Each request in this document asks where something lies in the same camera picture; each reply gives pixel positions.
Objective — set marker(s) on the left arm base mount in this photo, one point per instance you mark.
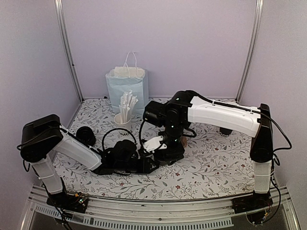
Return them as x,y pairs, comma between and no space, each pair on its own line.
77,202

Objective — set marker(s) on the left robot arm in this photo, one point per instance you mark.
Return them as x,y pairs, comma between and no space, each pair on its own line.
46,134

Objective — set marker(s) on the light blue paper bag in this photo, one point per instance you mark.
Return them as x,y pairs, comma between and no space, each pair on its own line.
128,78

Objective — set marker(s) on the brown cardboard cup carrier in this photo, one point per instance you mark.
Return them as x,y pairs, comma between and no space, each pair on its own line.
184,141

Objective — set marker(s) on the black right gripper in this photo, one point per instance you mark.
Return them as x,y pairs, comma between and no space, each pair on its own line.
173,155

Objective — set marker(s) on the stack of paper cups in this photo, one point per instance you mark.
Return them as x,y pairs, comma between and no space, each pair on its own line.
224,132

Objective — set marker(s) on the aluminium table front rail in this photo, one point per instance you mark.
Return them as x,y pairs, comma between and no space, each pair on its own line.
104,213

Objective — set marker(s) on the aluminium frame post right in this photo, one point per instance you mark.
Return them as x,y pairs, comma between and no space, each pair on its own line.
251,49

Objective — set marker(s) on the aluminium frame post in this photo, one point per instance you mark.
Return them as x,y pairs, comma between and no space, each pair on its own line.
251,49
67,48

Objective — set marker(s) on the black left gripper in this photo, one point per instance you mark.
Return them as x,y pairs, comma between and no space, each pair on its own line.
146,166

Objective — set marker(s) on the aluminium frame post left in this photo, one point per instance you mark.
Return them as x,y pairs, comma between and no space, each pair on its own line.
67,48

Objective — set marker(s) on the stack of black lids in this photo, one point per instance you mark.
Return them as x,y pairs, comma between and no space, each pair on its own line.
86,135

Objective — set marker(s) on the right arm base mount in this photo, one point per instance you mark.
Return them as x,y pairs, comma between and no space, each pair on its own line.
251,202

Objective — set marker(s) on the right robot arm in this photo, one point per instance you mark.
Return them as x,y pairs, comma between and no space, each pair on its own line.
187,107

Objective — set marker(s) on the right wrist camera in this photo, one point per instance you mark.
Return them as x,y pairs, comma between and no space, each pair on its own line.
154,144

